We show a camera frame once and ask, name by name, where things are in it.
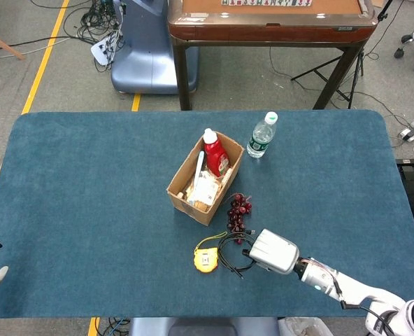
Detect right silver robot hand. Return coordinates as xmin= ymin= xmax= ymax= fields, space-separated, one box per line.
xmin=241 ymin=229 xmax=301 ymax=275

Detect bunch of red grapes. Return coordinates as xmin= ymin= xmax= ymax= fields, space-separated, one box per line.
xmin=226 ymin=192 xmax=253 ymax=245

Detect clear plastic food package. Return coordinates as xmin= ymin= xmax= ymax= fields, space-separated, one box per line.
xmin=185 ymin=167 xmax=225 ymax=213

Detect light blue toothbrush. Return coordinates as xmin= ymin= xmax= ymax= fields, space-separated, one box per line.
xmin=187 ymin=150 xmax=206 ymax=207

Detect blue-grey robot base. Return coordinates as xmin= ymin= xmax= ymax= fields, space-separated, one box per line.
xmin=110 ymin=0 xmax=200 ymax=95

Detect open cardboard box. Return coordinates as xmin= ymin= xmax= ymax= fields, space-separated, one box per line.
xmin=166 ymin=131 xmax=245 ymax=227

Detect yellow tape measure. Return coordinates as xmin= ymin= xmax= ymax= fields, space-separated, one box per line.
xmin=194 ymin=231 xmax=228 ymax=274

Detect clear plastic bag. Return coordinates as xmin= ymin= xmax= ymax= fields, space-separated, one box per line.
xmin=278 ymin=316 xmax=329 ymax=336

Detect teal table cloth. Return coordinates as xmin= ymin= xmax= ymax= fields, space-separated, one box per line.
xmin=0 ymin=110 xmax=414 ymax=319

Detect grey robot torso base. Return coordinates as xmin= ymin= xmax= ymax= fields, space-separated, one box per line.
xmin=128 ymin=316 xmax=280 ymax=336

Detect clear water bottle green label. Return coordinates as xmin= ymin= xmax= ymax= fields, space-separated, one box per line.
xmin=245 ymin=111 xmax=279 ymax=159

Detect red bottle white cap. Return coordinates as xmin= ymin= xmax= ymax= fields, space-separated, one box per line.
xmin=203 ymin=127 xmax=231 ymax=179

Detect wooden easel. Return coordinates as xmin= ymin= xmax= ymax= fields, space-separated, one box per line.
xmin=0 ymin=28 xmax=26 ymax=96

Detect black tripod stand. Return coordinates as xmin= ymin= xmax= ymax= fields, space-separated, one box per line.
xmin=290 ymin=0 xmax=395 ymax=109

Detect brown mahjong table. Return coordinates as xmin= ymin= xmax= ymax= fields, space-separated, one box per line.
xmin=167 ymin=0 xmax=378 ymax=111

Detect row of face-up mahjong tiles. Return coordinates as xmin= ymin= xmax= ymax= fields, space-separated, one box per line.
xmin=222 ymin=0 xmax=313 ymax=7

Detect black floor cable bundle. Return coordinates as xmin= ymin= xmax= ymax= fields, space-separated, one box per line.
xmin=63 ymin=0 xmax=124 ymax=73

